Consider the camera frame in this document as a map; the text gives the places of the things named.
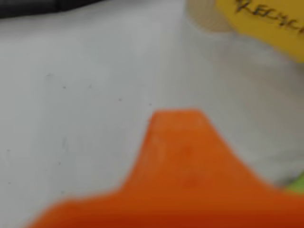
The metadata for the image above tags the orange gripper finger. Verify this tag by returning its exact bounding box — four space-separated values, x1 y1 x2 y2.
26 108 304 228

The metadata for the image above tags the green paper-wrapped package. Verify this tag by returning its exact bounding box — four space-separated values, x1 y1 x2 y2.
284 172 304 194

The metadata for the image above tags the yellow welcome sign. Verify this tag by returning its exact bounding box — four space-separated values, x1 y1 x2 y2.
215 0 304 64

